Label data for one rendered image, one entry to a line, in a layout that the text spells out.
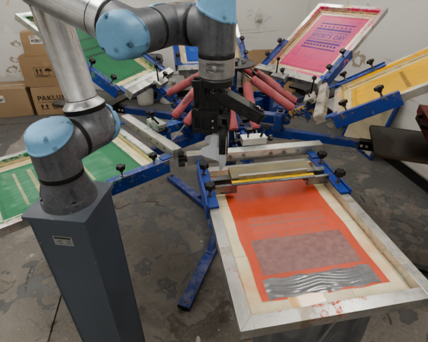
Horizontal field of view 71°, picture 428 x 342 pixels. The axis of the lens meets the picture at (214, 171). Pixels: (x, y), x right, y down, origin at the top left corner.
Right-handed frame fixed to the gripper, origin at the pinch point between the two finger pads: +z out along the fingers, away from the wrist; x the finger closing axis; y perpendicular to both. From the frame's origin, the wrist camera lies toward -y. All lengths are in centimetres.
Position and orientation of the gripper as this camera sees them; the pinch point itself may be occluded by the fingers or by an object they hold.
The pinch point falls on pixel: (224, 159)
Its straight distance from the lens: 74.1
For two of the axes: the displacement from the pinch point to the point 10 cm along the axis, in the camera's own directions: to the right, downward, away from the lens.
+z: 0.0, 8.4, 5.4
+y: -9.9, -0.7, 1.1
